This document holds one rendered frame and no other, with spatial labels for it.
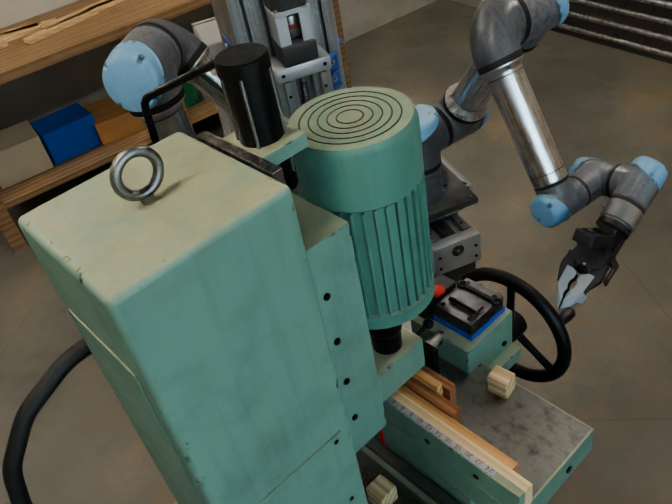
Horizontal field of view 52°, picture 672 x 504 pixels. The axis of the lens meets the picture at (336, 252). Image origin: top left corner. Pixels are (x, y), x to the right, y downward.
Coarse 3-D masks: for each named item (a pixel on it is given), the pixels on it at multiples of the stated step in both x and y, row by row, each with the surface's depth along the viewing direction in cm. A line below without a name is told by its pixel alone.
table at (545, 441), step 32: (512, 352) 132; (480, 384) 124; (480, 416) 118; (512, 416) 117; (544, 416) 116; (416, 448) 118; (512, 448) 113; (544, 448) 112; (576, 448) 111; (448, 480) 116; (544, 480) 107
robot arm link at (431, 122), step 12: (420, 108) 175; (432, 108) 173; (420, 120) 171; (432, 120) 170; (444, 120) 174; (432, 132) 170; (444, 132) 174; (432, 144) 173; (444, 144) 176; (432, 156) 175
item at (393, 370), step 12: (408, 336) 116; (372, 348) 115; (408, 348) 114; (420, 348) 116; (384, 360) 113; (396, 360) 113; (408, 360) 115; (420, 360) 118; (384, 372) 111; (396, 372) 114; (408, 372) 117; (384, 384) 113; (396, 384) 115; (384, 396) 114
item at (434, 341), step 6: (438, 330) 127; (432, 336) 126; (438, 336) 126; (426, 342) 121; (432, 342) 125; (438, 342) 126; (426, 348) 120; (432, 348) 120; (426, 354) 120; (432, 354) 119; (426, 360) 122; (432, 360) 120; (438, 360) 121; (432, 366) 121; (438, 366) 122; (438, 372) 123
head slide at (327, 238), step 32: (320, 224) 85; (320, 256) 84; (352, 256) 88; (320, 288) 86; (352, 288) 91; (352, 320) 94; (352, 352) 96; (352, 384) 100; (352, 416) 103; (384, 416) 110
